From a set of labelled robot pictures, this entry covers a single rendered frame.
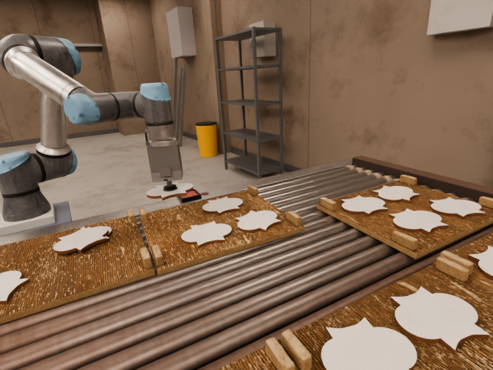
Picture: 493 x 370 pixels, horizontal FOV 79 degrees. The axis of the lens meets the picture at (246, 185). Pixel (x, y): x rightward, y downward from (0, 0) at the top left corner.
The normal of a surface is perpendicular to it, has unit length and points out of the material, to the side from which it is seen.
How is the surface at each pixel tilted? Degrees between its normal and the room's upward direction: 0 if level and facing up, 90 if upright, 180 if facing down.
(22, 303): 0
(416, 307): 0
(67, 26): 90
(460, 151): 90
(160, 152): 90
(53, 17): 90
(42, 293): 0
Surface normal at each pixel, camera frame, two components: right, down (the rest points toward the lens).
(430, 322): -0.05, -0.94
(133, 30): 0.53, 0.26
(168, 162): 0.14, 0.32
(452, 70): -0.85, 0.22
